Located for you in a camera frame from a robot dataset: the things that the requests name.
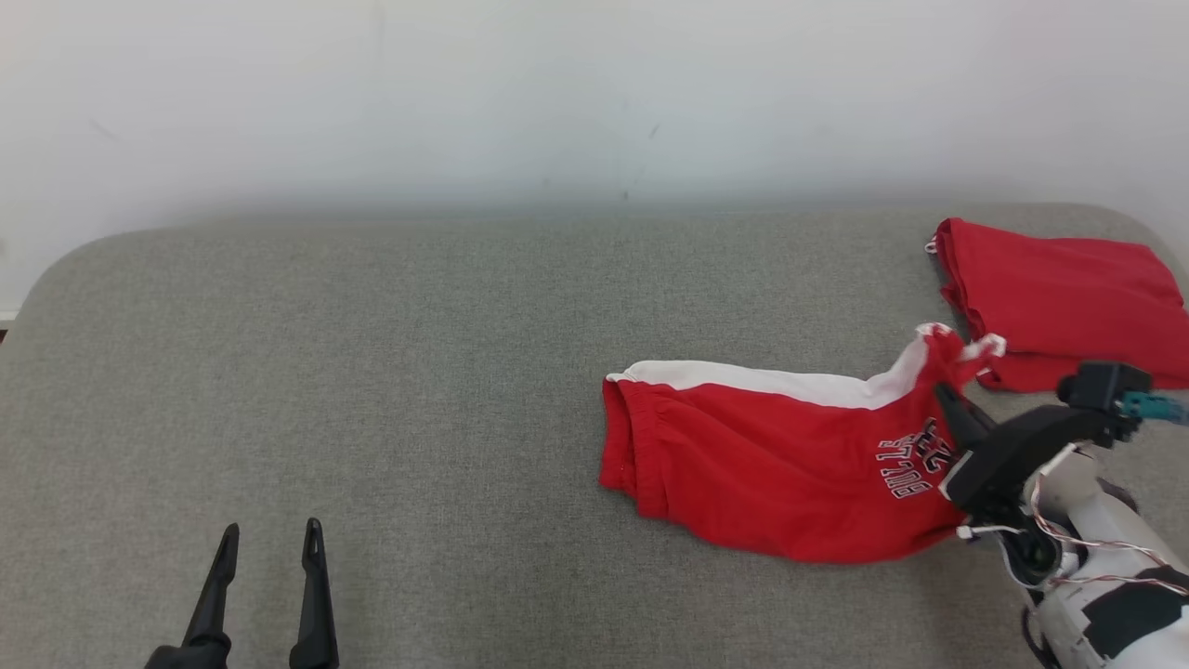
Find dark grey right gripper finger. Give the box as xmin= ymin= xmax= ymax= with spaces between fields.
xmin=933 ymin=381 xmax=997 ymax=452

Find red shorts with white stripes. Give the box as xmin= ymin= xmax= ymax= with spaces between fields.
xmin=599 ymin=322 xmax=1007 ymax=565

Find thin red white wires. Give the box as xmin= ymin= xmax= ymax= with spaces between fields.
xmin=957 ymin=469 xmax=1189 ymax=596

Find teal plug with black cable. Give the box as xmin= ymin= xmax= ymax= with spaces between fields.
xmin=1119 ymin=390 xmax=1189 ymax=426

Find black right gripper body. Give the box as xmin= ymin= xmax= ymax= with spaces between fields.
xmin=940 ymin=404 xmax=1120 ymax=521

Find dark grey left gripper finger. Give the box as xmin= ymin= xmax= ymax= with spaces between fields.
xmin=289 ymin=518 xmax=340 ymax=669
xmin=144 ymin=523 xmax=241 ymax=669

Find red jersey with black lettering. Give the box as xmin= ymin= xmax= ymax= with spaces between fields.
xmin=924 ymin=217 xmax=1189 ymax=393

